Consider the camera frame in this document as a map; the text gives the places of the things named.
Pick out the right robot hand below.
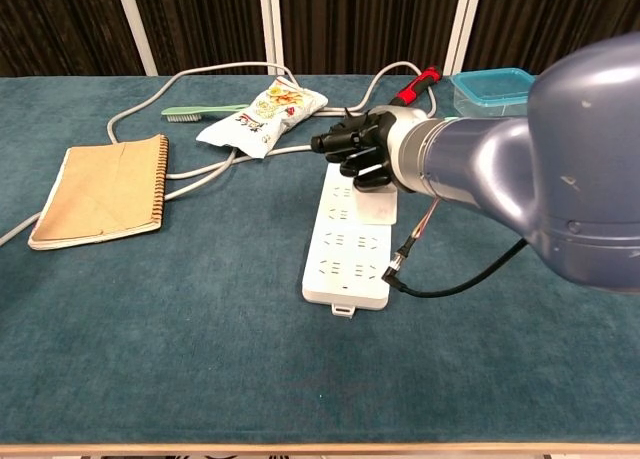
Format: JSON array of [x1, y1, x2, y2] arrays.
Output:
[[310, 105, 419, 193]]

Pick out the white charger adapter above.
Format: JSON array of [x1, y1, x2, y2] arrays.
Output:
[[354, 186, 400, 226]]

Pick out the grey power strip cable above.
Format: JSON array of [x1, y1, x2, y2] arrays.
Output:
[[0, 62, 436, 248]]

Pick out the white power strip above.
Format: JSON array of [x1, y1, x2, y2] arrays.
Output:
[[301, 163, 393, 318]]

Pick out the red black claw hammer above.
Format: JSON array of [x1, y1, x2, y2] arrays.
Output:
[[343, 66, 444, 120]]

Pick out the white snack bag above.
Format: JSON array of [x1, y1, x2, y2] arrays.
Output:
[[195, 76, 330, 159]]

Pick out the dark slatted partition panel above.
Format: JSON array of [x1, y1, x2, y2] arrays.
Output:
[[130, 0, 269, 76], [0, 0, 146, 78], [464, 0, 640, 75], [277, 0, 464, 75]]

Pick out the blue plastic container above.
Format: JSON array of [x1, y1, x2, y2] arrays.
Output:
[[449, 67, 537, 118]]

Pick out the green brush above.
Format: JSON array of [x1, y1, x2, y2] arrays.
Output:
[[160, 103, 250, 124]]

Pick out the teal table cloth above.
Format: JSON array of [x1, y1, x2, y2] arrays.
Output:
[[0, 73, 640, 445]]

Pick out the brown spiral notebook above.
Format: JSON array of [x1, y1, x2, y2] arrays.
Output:
[[28, 133, 170, 251]]

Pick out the white partition post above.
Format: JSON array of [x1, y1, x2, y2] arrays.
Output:
[[257, 0, 285, 76], [443, 0, 485, 75], [113, 0, 159, 77]]

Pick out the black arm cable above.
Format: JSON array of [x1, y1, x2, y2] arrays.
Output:
[[381, 198, 529, 299]]

